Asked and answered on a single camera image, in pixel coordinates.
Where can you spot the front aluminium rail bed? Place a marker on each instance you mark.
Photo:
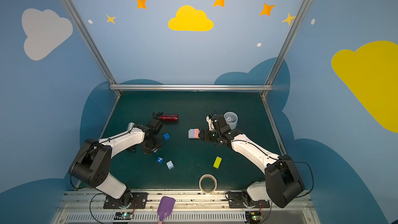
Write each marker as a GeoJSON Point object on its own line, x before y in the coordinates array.
{"type": "Point", "coordinates": [191, 207]}

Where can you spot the aluminium left corner post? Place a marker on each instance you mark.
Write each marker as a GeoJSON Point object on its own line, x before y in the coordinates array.
{"type": "Point", "coordinates": [82, 28]}

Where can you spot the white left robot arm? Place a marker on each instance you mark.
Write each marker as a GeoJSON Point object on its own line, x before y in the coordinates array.
{"type": "Point", "coordinates": [92, 162]}

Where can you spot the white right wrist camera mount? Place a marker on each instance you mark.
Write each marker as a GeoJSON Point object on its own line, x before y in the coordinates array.
{"type": "Point", "coordinates": [210, 123]}

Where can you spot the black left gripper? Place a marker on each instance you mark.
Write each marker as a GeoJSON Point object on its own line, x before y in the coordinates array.
{"type": "Point", "coordinates": [157, 117]}

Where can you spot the dark blue wooden cube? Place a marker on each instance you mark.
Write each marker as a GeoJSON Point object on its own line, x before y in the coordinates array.
{"type": "Point", "coordinates": [166, 136]}

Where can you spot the aluminium corner post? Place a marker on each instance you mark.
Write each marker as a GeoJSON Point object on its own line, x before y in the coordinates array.
{"type": "Point", "coordinates": [294, 27]}
{"type": "Point", "coordinates": [82, 28]}

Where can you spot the aluminium right corner post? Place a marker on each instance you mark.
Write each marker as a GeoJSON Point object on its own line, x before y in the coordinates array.
{"type": "Point", "coordinates": [294, 27]}

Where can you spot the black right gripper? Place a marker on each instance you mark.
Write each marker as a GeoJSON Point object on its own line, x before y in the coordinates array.
{"type": "Point", "coordinates": [205, 135]}

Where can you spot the roll of tape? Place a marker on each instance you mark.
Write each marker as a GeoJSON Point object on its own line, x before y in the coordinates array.
{"type": "Point", "coordinates": [208, 184]}

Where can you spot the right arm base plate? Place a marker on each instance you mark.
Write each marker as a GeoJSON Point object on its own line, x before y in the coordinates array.
{"type": "Point", "coordinates": [242, 200]}

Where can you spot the translucent plastic mug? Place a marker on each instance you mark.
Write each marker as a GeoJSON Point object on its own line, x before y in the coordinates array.
{"type": "Point", "coordinates": [231, 119]}

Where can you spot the right side frame rail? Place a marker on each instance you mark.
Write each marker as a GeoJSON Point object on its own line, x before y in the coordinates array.
{"type": "Point", "coordinates": [280, 123]}

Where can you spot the silver spray bottle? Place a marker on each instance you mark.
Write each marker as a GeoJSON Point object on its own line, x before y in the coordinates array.
{"type": "Point", "coordinates": [130, 126]}

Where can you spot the lime green wooden block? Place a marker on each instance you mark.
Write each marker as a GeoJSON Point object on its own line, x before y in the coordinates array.
{"type": "Point", "coordinates": [217, 162]}

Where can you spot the aluminium back frame rail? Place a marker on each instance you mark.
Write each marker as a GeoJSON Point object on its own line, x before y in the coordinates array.
{"type": "Point", "coordinates": [150, 87]}

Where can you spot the pink wooden block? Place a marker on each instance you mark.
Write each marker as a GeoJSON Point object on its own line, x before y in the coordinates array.
{"type": "Point", "coordinates": [196, 133]}

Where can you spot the pale blue wooden cube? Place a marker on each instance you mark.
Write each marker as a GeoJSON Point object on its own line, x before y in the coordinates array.
{"type": "Point", "coordinates": [170, 165]}

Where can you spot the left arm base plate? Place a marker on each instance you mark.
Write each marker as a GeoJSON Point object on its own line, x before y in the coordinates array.
{"type": "Point", "coordinates": [136, 199]}

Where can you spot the left side frame rail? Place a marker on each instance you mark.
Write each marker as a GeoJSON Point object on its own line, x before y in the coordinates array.
{"type": "Point", "coordinates": [79, 183]}

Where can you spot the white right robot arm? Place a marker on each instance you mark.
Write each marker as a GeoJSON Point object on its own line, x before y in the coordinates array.
{"type": "Point", "coordinates": [282, 181]}

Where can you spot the purple plastic scoop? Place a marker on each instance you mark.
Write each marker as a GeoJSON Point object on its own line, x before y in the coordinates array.
{"type": "Point", "coordinates": [165, 208]}

